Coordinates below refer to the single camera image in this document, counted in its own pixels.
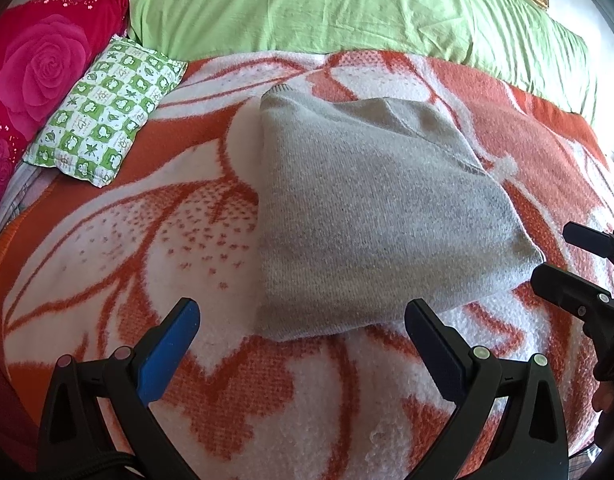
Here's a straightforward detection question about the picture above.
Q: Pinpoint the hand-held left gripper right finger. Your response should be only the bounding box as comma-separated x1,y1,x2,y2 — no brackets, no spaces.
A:
404,298,570,480

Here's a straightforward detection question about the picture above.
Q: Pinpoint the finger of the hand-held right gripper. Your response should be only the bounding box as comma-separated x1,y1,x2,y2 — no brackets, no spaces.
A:
530,262,614,353
562,221,614,263

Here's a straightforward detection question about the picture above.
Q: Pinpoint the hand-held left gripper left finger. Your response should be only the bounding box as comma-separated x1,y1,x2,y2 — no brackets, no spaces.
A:
37,297,202,480

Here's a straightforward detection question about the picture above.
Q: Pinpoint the light knit sweater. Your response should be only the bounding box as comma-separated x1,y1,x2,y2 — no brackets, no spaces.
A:
257,84,547,343

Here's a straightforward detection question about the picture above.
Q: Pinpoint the person's right hand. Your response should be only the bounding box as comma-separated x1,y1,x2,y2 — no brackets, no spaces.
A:
591,382,614,413

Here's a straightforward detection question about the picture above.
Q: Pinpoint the orange and white floral blanket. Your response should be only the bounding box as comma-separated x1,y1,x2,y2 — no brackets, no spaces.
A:
0,50,614,480

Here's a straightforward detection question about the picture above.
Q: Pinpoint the striped cloth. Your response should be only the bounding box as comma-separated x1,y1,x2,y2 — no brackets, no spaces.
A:
0,162,50,241

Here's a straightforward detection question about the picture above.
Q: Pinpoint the green and white checkered pillow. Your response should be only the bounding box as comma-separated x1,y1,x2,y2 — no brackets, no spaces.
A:
23,35,189,188

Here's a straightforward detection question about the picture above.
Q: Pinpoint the red rose print pillow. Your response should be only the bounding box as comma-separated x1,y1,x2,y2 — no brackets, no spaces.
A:
0,0,138,241

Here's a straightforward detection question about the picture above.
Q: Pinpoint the light green bedsheet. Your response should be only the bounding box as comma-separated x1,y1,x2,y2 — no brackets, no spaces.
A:
128,0,600,128

